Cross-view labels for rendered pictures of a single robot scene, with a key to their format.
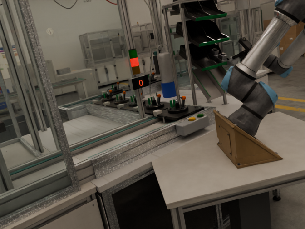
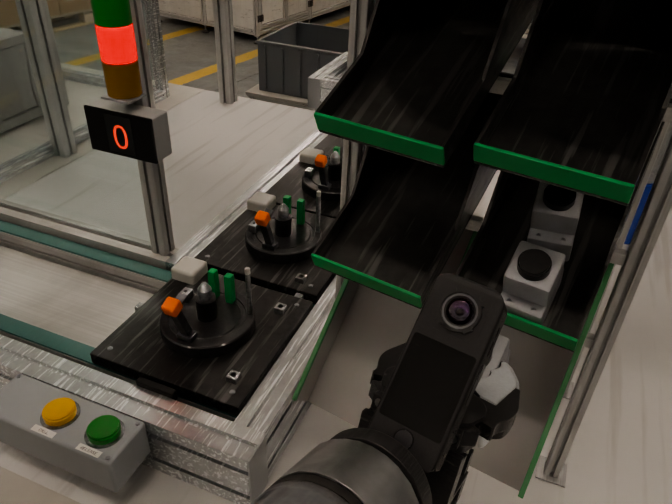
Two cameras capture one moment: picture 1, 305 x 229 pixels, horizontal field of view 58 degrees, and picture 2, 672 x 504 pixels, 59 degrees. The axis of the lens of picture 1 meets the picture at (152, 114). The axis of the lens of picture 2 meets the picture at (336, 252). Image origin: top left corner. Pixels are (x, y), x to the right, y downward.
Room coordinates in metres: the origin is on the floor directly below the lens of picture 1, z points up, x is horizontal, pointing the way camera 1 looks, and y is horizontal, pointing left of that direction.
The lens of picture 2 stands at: (1.53, -0.83, 1.57)
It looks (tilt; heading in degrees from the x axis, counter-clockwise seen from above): 34 degrees down; 55
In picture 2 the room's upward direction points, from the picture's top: 3 degrees clockwise
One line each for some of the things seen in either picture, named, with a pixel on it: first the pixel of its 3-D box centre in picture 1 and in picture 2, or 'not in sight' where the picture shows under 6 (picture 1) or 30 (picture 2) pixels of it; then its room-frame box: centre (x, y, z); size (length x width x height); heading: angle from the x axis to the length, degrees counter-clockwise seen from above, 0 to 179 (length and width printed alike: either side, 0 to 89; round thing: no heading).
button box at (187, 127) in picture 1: (192, 124); (65, 429); (1.53, -0.22, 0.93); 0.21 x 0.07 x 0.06; 124
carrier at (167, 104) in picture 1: (154, 101); (283, 222); (1.97, -0.03, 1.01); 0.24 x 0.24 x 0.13; 34
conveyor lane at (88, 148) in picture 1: (141, 133); (70, 295); (1.61, 0.09, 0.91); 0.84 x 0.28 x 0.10; 124
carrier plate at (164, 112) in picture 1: (178, 112); (209, 330); (1.76, -0.17, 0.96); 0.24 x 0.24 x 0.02; 34
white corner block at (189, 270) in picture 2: (157, 113); (190, 274); (1.79, -0.04, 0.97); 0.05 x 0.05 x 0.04; 34
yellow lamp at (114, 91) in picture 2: (135, 69); (122, 77); (1.75, 0.05, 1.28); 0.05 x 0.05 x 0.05
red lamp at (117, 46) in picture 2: (134, 62); (116, 42); (1.75, 0.05, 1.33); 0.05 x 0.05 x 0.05
